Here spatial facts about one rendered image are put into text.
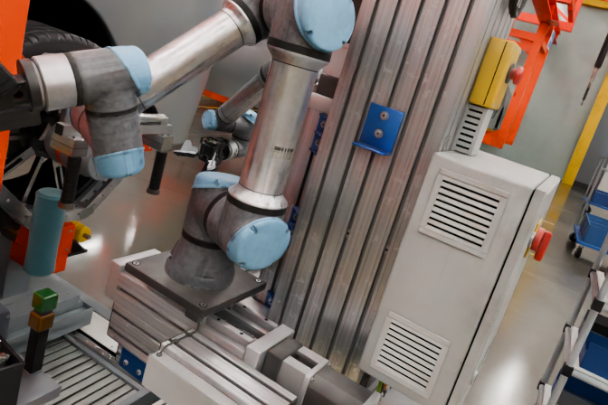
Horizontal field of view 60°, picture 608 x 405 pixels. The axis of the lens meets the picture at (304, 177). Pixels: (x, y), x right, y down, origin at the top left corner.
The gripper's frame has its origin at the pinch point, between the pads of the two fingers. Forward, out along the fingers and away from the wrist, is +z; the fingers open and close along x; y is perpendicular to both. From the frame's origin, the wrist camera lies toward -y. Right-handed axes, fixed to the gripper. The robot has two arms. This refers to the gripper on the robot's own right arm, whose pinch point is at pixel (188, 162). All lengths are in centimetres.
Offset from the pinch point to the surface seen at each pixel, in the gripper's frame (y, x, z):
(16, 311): -64, -30, 33
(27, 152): -7.1, -35.9, 33.8
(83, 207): -24.9, -24.6, 17.9
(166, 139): 8.0, -3.1, 10.6
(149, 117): 14.4, -7.0, 16.4
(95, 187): -20.1, -27.9, 10.8
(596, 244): -77, 199, -480
